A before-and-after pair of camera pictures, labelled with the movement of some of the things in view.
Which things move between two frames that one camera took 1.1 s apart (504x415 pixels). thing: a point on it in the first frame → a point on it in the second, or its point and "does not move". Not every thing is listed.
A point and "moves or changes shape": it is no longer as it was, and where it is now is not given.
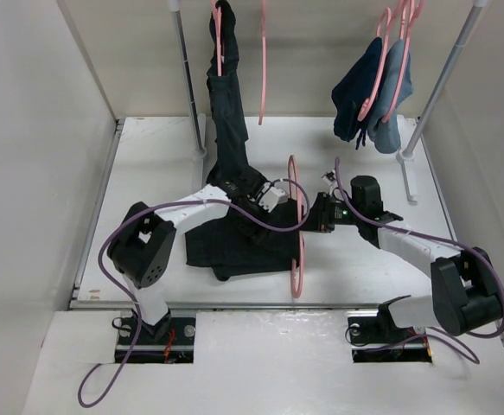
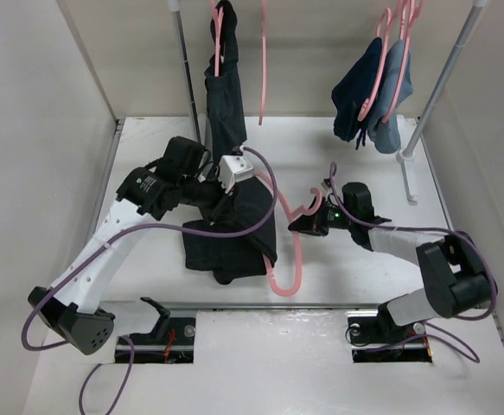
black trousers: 238,246 moves or changes shape
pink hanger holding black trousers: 217,12 does not move
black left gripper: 254,233 → 222,200
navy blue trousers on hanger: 354,87 does not move
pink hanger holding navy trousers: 367,101 does not move
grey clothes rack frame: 405,156 does not move
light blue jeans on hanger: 386,136 does not move
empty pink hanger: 264,15 does not move
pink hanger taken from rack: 296,295 → 292,213
